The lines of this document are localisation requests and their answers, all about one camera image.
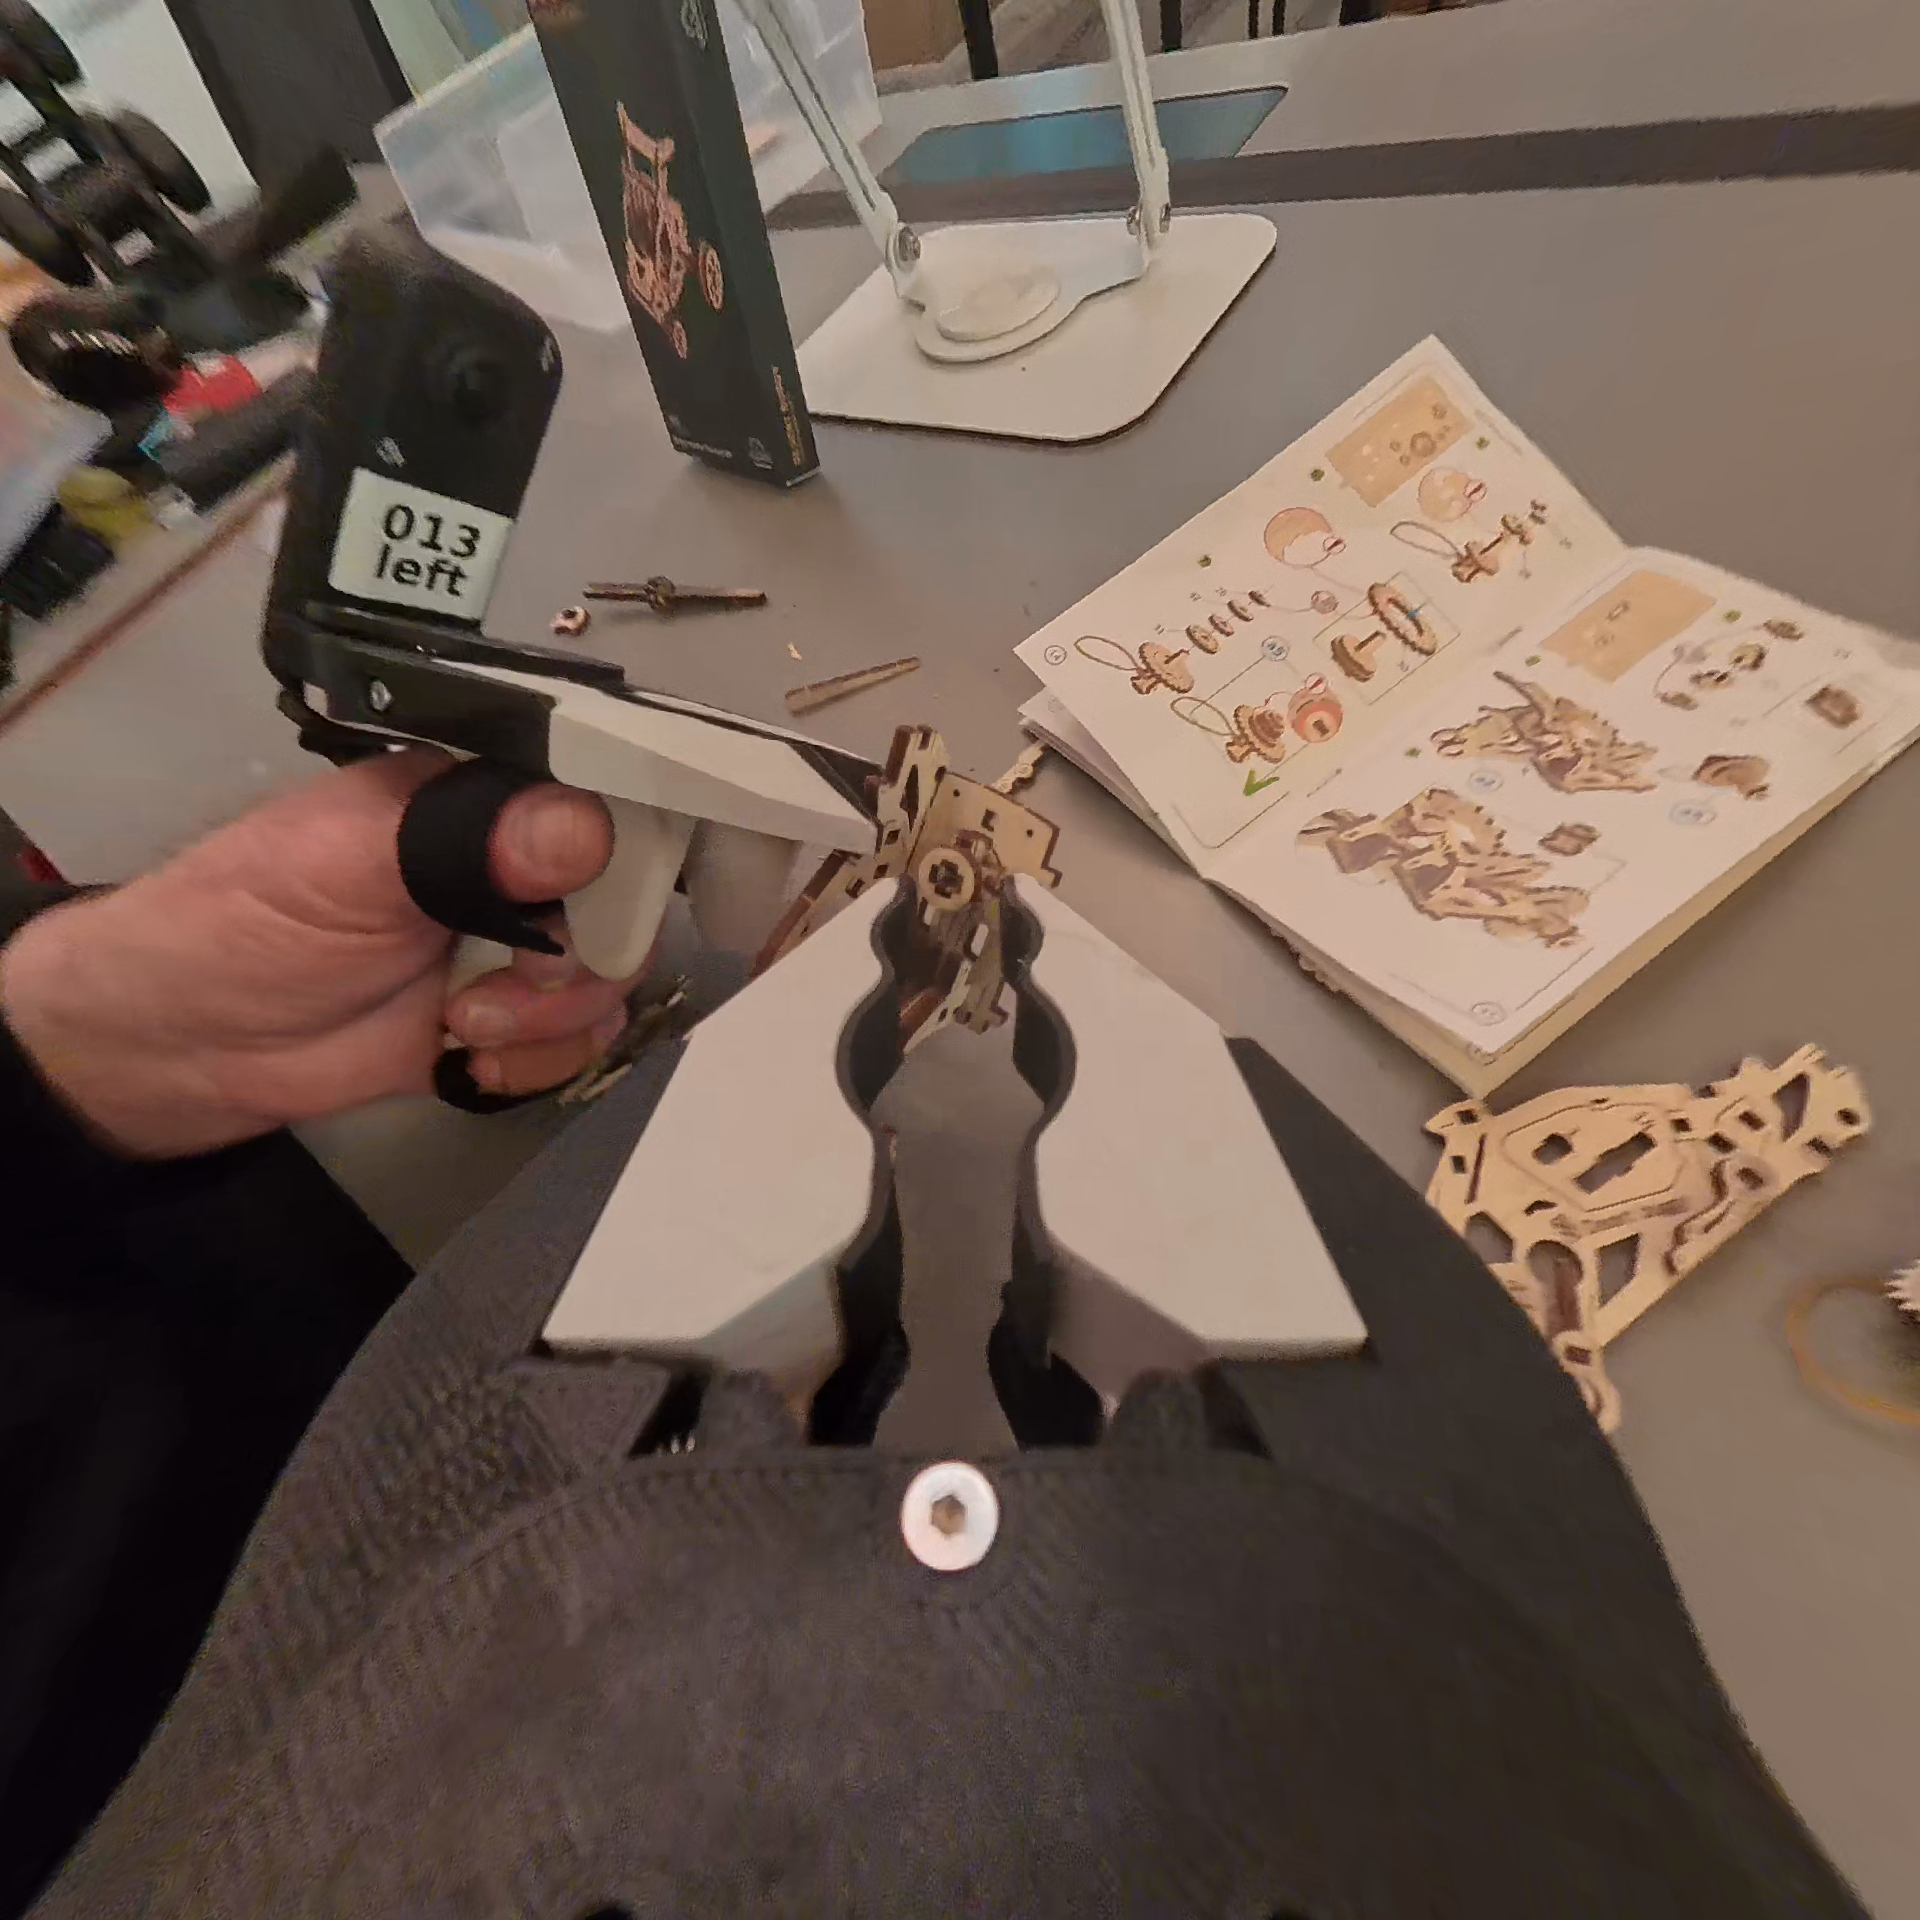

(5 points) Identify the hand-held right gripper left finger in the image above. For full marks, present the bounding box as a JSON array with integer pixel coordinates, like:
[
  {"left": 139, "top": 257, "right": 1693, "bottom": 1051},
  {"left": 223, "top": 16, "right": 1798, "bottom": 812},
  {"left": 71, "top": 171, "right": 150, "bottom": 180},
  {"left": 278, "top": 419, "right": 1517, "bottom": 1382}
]
[{"left": 538, "top": 878, "right": 903, "bottom": 1404}]

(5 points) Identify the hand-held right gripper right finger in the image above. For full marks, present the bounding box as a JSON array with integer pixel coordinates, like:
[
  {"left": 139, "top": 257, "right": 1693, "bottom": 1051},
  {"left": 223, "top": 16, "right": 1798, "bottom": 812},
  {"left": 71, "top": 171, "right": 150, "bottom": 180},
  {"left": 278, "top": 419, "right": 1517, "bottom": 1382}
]
[{"left": 997, "top": 878, "right": 1368, "bottom": 1404}]

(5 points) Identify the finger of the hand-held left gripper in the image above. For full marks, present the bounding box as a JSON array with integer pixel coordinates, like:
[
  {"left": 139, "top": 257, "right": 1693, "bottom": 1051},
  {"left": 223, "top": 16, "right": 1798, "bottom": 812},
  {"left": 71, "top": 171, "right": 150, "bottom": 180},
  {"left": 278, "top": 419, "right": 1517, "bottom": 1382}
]
[
  {"left": 621, "top": 679, "right": 887, "bottom": 827},
  {"left": 545, "top": 697, "right": 874, "bottom": 857}
]

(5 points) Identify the wooden buggy model chassis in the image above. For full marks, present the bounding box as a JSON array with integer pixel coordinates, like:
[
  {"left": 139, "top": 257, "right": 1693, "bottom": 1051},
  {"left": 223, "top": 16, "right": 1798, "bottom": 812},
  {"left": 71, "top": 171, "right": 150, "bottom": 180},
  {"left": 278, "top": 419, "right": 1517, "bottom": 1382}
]
[{"left": 750, "top": 724, "right": 1058, "bottom": 1038}]

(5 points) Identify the person's left hand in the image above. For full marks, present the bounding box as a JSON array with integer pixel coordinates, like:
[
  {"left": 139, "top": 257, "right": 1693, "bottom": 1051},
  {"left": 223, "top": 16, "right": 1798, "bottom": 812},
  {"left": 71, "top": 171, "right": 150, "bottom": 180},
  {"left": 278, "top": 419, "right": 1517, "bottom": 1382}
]
[{"left": 0, "top": 749, "right": 632, "bottom": 1160}]

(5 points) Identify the tapered wooden wedge stick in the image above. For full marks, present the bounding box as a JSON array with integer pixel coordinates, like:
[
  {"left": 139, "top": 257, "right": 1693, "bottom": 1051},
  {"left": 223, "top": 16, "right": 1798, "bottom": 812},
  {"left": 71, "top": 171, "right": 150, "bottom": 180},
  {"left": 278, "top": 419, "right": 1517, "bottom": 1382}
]
[{"left": 786, "top": 655, "right": 921, "bottom": 713}]

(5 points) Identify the wooden axle with cross piece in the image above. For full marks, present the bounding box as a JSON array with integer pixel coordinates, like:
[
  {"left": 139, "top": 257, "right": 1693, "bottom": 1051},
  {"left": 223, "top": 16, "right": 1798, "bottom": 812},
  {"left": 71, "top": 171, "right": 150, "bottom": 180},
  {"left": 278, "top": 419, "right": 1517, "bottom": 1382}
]
[{"left": 585, "top": 573, "right": 767, "bottom": 616}]

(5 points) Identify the clear plastic bin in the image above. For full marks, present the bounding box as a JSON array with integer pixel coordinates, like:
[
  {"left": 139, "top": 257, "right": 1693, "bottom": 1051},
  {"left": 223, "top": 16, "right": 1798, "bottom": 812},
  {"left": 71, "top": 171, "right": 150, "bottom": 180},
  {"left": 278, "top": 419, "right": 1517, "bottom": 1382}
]
[{"left": 374, "top": 23, "right": 887, "bottom": 335}]

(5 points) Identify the dark green kit box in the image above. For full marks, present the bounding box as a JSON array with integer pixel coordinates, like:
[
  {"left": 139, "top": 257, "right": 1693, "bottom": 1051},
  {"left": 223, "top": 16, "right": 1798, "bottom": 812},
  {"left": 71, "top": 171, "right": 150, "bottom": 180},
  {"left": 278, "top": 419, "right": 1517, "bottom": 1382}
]
[{"left": 531, "top": 0, "right": 817, "bottom": 489}]

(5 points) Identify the white instruction booklet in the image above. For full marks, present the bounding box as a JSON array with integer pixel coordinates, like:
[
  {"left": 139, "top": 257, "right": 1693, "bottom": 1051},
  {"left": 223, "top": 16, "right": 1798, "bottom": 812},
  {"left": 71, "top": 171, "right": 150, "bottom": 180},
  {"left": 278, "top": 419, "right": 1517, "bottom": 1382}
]
[{"left": 1017, "top": 335, "right": 1920, "bottom": 1096}]

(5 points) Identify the white desk lamp stand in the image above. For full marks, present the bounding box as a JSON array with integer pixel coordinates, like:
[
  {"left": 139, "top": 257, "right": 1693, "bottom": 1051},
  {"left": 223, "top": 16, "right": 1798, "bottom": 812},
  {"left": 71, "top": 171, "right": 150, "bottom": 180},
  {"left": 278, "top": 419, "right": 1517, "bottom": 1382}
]
[{"left": 765, "top": 0, "right": 1279, "bottom": 447}]

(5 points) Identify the flat wooden side panel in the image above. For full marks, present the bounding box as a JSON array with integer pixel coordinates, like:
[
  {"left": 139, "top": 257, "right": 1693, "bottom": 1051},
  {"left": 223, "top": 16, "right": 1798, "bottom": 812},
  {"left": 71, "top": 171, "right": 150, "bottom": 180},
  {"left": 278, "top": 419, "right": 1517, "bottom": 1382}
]
[{"left": 1424, "top": 1048, "right": 1874, "bottom": 1433}]

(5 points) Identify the person's black clothing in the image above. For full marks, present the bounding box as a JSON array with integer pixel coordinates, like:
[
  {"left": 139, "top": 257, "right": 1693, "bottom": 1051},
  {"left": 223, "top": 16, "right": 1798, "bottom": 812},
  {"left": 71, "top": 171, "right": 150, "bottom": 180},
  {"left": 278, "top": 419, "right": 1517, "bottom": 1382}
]
[{"left": 0, "top": 808, "right": 451, "bottom": 1920}]

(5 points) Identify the blue rectangular pad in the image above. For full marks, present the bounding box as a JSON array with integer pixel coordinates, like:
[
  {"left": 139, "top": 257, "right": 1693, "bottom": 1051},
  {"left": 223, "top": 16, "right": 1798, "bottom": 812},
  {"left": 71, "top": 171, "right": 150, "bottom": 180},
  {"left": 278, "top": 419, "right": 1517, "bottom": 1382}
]
[{"left": 885, "top": 81, "right": 1290, "bottom": 190}]

